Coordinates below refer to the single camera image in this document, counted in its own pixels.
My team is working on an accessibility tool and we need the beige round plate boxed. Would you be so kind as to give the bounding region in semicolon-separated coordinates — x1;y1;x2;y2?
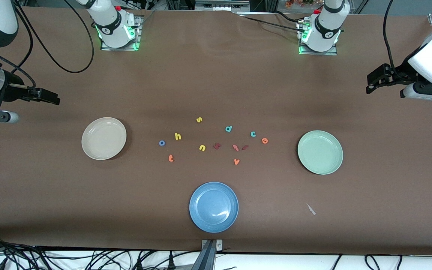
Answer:
81;117;127;161

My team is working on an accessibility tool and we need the light green round plate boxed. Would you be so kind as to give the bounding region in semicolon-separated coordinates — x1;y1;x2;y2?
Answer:
297;130;344;176

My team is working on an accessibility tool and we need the orange flower bunch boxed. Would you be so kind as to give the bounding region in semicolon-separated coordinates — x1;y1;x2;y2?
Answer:
285;0;314;9

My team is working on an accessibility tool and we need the brown table cover sheet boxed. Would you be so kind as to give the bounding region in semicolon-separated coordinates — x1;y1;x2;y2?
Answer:
0;7;432;255

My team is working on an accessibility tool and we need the blue round plate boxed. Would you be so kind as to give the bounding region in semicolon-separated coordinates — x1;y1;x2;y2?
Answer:
189;182;239;233

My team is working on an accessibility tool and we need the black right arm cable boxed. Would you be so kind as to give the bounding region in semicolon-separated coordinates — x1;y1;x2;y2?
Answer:
12;0;95;74

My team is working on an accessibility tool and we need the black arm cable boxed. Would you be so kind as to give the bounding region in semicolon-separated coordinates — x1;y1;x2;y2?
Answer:
383;0;402;79
12;0;95;74

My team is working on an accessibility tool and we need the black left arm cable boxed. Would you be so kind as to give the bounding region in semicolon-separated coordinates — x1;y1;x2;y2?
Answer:
383;0;402;79

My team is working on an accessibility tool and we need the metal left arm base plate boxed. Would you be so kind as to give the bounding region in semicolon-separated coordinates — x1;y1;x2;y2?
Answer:
298;19;339;56

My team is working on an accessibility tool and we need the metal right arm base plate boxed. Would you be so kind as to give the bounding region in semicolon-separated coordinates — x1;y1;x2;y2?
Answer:
100;16;142;51

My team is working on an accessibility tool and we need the black cable on table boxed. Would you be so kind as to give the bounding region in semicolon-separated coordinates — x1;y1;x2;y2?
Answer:
237;10;306;34

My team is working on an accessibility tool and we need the grey metal rail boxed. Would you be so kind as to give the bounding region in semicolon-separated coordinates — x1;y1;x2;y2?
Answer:
195;0;250;12

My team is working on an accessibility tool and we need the grey metal camera bracket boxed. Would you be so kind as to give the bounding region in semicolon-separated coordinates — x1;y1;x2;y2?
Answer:
192;239;223;270

